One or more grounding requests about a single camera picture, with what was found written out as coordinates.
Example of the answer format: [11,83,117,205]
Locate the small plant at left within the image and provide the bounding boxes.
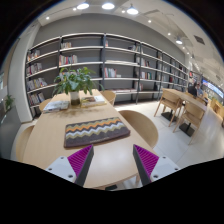
[5,95,14,111]

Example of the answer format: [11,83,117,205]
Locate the wooden chair far end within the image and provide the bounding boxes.
[101,90,116,105]

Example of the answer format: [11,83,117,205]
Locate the green potted plant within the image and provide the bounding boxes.
[52,67,96,105]

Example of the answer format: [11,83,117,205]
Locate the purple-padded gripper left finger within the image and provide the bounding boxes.
[46,145,94,187]

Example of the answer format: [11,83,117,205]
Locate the wooden chair left far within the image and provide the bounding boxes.
[39,98,51,112]

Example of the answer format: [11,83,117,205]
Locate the wooden chair left near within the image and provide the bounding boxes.
[16,126,34,162]

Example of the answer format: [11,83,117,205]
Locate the large grey bookshelf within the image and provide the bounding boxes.
[25,33,188,116]

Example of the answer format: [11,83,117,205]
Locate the book stack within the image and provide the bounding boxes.
[43,101,69,113]
[81,95,106,107]

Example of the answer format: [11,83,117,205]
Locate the book stack right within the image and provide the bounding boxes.
[81,95,106,107]

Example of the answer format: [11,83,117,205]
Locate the book stack left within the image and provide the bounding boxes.
[43,101,69,113]

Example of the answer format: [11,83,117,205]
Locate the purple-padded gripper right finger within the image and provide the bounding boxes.
[133,144,179,186]

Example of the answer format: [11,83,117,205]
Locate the wooden chair right near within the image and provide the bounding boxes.
[120,110,159,148]

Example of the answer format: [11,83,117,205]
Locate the zigzag patterned towel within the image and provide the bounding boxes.
[64,117,130,148]

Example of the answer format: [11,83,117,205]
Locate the seated person dark clothes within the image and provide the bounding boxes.
[188,83,197,97]

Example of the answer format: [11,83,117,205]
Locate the wall display screen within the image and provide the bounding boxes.
[202,79,224,98]

